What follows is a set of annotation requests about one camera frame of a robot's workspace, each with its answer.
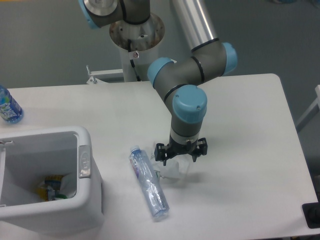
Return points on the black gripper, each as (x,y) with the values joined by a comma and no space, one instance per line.
(198,148)

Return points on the clear plastic water bottle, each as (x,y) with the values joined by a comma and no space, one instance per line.
(149,183)

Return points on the yellow green wrapper trash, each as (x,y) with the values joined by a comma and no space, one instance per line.
(57,187)

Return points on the white trash can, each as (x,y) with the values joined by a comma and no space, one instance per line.
(27,157)

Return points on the black clamp at table edge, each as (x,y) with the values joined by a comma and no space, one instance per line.
(311,213)

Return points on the blue labelled drink bottle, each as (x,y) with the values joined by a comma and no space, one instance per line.
(10,111)

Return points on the white metal base frame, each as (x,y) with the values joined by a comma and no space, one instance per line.
(104,76)

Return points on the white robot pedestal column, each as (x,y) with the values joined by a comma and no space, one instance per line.
(138,46)

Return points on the white frame at right edge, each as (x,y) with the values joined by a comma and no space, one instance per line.
(310,112)

